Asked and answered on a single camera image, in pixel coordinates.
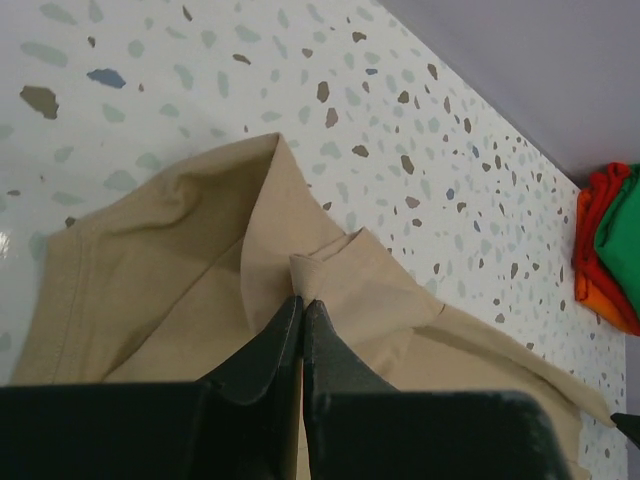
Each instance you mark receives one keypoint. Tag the folded red t shirt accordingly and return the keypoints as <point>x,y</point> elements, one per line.
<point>594,203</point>

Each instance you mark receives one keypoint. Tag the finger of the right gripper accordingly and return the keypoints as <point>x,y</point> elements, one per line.
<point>629,425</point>

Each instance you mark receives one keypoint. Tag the beige t shirt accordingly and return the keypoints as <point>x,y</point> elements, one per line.
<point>171,280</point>

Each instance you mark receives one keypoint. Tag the folded orange t shirt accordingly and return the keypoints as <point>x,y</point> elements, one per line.
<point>585,292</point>

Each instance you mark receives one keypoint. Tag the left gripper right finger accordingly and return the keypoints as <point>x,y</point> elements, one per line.
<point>425,425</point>

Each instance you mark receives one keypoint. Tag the folded green t shirt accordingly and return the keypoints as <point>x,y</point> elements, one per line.
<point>617,239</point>

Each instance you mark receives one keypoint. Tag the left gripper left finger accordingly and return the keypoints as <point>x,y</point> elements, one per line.
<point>240,421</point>

